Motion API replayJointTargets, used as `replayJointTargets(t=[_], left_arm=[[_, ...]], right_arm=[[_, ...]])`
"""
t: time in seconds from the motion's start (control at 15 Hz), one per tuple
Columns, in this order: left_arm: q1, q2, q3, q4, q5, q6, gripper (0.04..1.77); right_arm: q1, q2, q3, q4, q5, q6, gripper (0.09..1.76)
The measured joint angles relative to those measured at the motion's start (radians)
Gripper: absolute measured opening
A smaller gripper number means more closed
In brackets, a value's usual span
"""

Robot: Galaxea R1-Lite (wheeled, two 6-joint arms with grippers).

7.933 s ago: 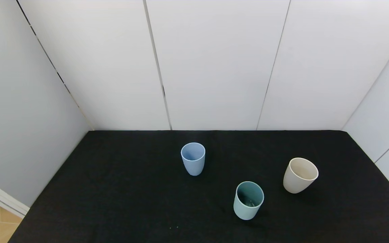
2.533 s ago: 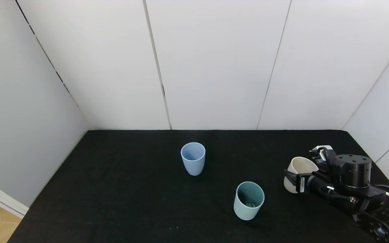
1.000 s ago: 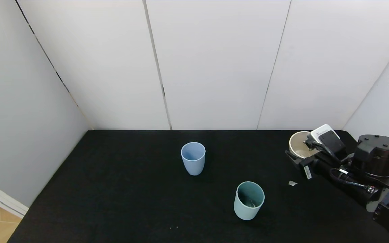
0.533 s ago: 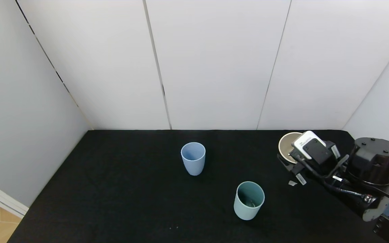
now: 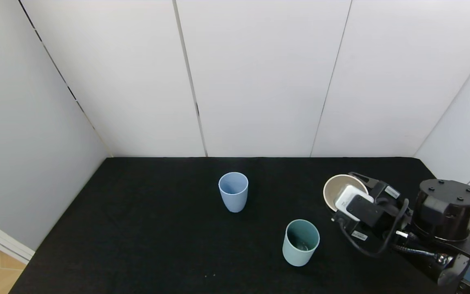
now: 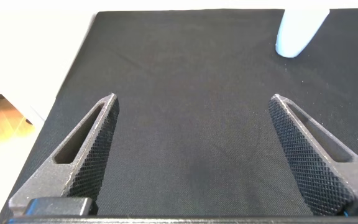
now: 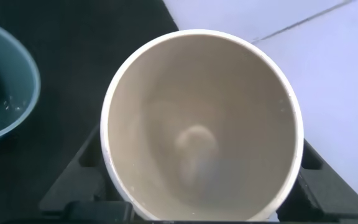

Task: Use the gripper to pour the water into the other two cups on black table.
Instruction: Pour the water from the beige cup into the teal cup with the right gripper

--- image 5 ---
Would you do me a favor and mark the black tablecloth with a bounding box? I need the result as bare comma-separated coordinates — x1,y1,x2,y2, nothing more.
10,157,470,294

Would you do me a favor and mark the light blue plastic cup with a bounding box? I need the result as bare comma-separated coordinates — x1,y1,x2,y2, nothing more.
218,172,249,213

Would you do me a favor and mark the white baseboard strip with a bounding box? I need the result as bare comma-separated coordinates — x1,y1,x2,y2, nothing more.
0,212,36,265

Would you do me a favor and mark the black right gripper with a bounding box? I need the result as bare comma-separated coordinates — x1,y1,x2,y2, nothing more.
331,171,411,242

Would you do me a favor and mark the beige plastic cup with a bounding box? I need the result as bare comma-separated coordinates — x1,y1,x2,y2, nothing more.
323,174,369,212

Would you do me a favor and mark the black looped camera cable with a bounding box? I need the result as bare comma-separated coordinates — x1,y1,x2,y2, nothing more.
338,198,410,258

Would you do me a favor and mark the teal plastic cup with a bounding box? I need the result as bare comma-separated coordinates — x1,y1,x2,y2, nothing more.
282,219,320,267

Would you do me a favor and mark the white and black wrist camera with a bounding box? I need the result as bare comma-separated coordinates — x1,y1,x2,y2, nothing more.
335,185,395,230

